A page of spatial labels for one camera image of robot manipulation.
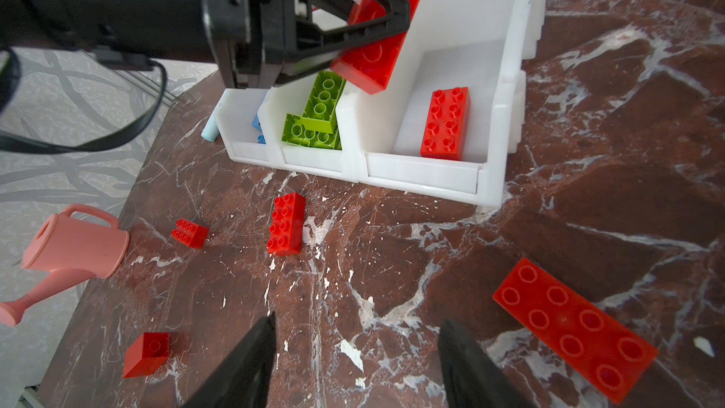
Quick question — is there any red lego diagonal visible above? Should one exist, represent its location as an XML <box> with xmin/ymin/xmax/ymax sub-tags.
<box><xmin>420</xmin><ymin>87</ymin><xmax>471</xmax><ymax>161</ymax></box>

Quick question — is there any red lego slim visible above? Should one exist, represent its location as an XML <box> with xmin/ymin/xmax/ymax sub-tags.
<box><xmin>329</xmin><ymin>0</ymin><xmax>427</xmax><ymax>96</ymax></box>

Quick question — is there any red lego bottom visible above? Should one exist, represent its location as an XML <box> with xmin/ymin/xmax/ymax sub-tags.
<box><xmin>123</xmin><ymin>332</ymin><xmax>171</xmax><ymax>379</ymax></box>

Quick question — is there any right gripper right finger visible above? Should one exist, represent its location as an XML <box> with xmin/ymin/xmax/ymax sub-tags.
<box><xmin>437</xmin><ymin>318</ymin><xmax>534</xmax><ymax>408</ymax></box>

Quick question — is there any white middle bin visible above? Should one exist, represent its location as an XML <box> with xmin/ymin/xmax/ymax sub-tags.
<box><xmin>258</xmin><ymin>71</ymin><xmax>354</xmax><ymax>181</ymax></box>

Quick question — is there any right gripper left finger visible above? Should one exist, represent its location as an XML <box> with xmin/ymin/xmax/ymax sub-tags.
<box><xmin>182</xmin><ymin>312</ymin><xmax>277</xmax><ymax>408</ymax></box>

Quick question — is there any pink watering can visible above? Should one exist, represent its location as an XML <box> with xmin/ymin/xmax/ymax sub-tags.
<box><xmin>1</xmin><ymin>204</ymin><xmax>130</xmax><ymax>327</ymax></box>

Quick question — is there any white bin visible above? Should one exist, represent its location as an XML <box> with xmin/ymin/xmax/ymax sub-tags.
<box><xmin>338</xmin><ymin>0</ymin><xmax>546</xmax><ymax>209</ymax></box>
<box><xmin>258</xmin><ymin>71</ymin><xmax>354</xmax><ymax>181</ymax></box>
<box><xmin>214</xmin><ymin>89</ymin><xmax>283</xmax><ymax>168</ymax></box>

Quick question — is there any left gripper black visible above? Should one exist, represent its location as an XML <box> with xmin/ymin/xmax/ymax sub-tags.
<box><xmin>202</xmin><ymin>0</ymin><xmax>411</xmax><ymax>89</ymax></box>

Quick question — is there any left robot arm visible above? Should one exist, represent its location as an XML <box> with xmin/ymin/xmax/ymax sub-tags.
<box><xmin>1</xmin><ymin>0</ymin><xmax>417</xmax><ymax>104</ymax></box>

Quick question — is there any green lego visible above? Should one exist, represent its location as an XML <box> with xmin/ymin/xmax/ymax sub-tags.
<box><xmin>301</xmin><ymin>71</ymin><xmax>347</xmax><ymax>133</ymax></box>
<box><xmin>281</xmin><ymin>113</ymin><xmax>342</xmax><ymax>150</ymax></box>

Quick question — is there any white right bin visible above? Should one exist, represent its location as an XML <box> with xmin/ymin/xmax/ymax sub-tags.
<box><xmin>338</xmin><ymin>0</ymin><xmax>546</xmax><ymax>209</ymax></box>

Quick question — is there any white left bin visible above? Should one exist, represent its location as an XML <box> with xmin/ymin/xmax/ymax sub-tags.
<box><xmin>214</xmin><ymin>89</ymin><xmax>283</xmax><ymax>168</ymax></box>

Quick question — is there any red lego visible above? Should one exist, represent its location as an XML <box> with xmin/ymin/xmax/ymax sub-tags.
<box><xmin>123</xmin><ymin>332</ymin><xmax>171</xmax><ymax>379</ymax></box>
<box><xmin>171</xmin><ymin>219</ymin><xmax>210</xmax><ymax>249</ymax></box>
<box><xmin>266</xmin><ymin>193</ymin><xmax>306</xmax><ymax>257</ymax></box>
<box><xmin>493</xmin><ymin>258</ymin><xmax>659</xmax><ymax>403</ymax></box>

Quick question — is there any blue lego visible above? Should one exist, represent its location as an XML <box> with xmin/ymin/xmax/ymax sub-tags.
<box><xmin>252</xmin><ymin>115</ymin><xmax>265</xmax><ymax>145</ymax></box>

